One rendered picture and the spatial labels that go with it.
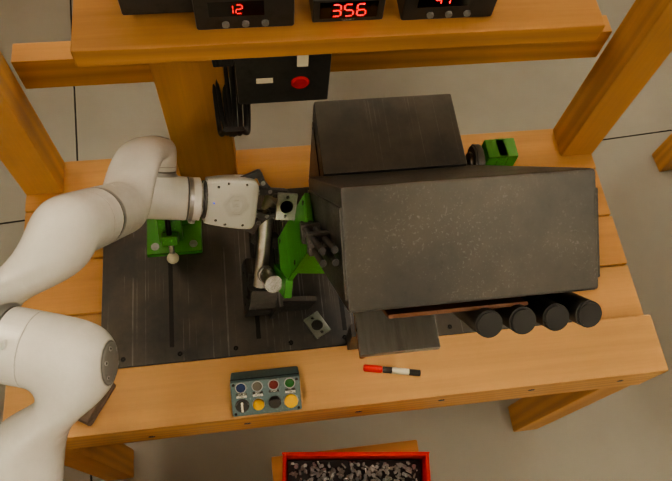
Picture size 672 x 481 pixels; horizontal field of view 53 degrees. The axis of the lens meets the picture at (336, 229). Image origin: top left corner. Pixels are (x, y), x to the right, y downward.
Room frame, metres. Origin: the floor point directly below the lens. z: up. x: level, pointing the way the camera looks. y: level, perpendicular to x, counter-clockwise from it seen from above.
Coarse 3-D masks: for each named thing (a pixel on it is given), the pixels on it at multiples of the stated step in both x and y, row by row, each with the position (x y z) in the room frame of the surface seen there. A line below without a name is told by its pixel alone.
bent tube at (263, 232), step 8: (280, 192) 0.62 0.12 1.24; (264, 200) 0.65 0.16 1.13; (272, 200) 0.63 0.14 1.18; (280, 200) 0.60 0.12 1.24; (288, 200) 0.61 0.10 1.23; (296, 200) 0.61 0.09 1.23; (264, 208) 0.64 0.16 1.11; (280, 208) 0.61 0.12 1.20; (288, 208) 0.61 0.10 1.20; (280, 216) 0.58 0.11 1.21; (288, 216) 0.59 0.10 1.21; (264, 224) 0.62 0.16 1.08; (272, 224) 0.63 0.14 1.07; (264, 232) 0.61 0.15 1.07; (264, 240) 0.59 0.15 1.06; (264, 248) 0.58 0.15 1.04; (256, 256) 0.56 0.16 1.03; (264, 256) 0.56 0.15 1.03; (256, 264) 0.55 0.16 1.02; (264, 264) 0.55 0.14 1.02; (256, 272) 0.53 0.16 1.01; (256, 280) 0.52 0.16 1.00
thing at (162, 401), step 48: (480, 336) 0.50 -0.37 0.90; (528, 336) 0.52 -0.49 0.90; (576, 336) 0.54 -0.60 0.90; (624, 336) 0.56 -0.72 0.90; (144, 384) 0.27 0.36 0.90; (192, 384) 0.29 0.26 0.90; (336, 384) 0.34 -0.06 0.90; (384, 384) 0.36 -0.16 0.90; (432, 384) 0.37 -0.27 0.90; (480, 384) 0.39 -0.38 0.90; (528, 384) 0.41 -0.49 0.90; (576, 384) 0.44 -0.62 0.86; (624, 384) 0.48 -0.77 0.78; (96, 432) 0.16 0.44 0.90; (144, 432) 0.18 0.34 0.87; (192, 432) 0.20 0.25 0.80
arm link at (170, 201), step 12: (156, 180) 0.56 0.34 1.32; (168, 180) 0.57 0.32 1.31; (180, 180) 0.58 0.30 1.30; (156, 192) 0.54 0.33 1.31; (168, 192) 0.55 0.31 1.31; (180, 192) 0.55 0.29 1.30; (156, 204) 0.52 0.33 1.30; (168, 204) 0.53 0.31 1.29; (180, 204) 0.54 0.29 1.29; (156, 216) 0.51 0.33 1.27; (168, 216) 0.52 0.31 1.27; (180, 216) 0.52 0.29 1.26
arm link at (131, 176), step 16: (128, 144) 0.58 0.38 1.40; (144, 144) 0.58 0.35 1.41; (160, 144) 0.60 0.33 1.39; (112, 160) 0.54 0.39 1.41; (128, 160) 0.54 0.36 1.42; (144, 160) 0.55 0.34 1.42; (160, 160) 0.56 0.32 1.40; (176, 160) 0.61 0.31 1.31; (112, 176) 0.51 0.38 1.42; (128, 176) 0.51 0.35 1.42; (144, 176) 0.51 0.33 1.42; (112, 192) 0.43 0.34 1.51; (128, 192) 0.46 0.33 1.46; (144, 192) 0.48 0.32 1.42; (128, 208) 0.42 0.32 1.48; (144, 208) 0.45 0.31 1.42; (128, 224) 0.40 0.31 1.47
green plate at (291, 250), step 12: (300, 204) 0.60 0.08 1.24; (300, 216) 0.58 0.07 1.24; (312, 216) 0.56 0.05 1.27; (288, 228) 0.58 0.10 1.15; (288, 240) 0.56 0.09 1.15; (300, 240) 0.53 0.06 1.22; (288, 252) 0.54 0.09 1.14; (300, 252) 0.51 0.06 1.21; (288, 264) 0.51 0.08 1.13; (300, 264) 0.49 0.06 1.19; (312, 264) 0.51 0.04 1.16; (288, 276) 0.49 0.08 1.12
